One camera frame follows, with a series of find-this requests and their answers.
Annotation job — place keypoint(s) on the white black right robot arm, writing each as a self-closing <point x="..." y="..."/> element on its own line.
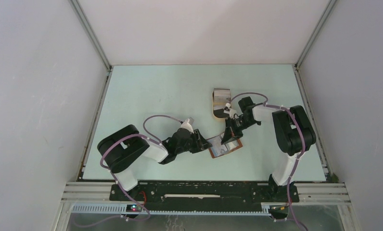
<point x="293" y="131"/>

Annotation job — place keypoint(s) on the white credit card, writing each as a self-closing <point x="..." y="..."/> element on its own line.
<point x="228" y="146"/>

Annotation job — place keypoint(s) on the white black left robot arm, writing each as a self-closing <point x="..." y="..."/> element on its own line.
<point x="122" y="148"/>

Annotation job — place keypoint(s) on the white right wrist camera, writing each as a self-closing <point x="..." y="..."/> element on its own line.
<point x="230" y="111"/>

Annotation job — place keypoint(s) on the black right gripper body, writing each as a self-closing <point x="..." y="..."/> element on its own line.
<point x="239" y="124"/>

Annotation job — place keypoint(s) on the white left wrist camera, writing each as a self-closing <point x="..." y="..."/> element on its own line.
<point x="187" y="124"/>

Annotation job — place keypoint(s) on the brown leather card holder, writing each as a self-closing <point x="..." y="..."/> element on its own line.
<point x="226" y="147"/>

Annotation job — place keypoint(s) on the black card in tray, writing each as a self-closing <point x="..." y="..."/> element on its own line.
<point x="220" y="114"/>

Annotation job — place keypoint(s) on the aluminium frame rail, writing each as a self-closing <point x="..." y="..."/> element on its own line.
<point x="93" y="197"/>

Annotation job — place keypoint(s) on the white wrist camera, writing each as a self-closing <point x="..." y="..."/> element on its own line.
<point x="187" y="124"/>
<point x="230" y="111"/>

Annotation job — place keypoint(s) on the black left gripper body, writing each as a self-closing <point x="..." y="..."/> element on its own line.
<point x="191" y="145"/>

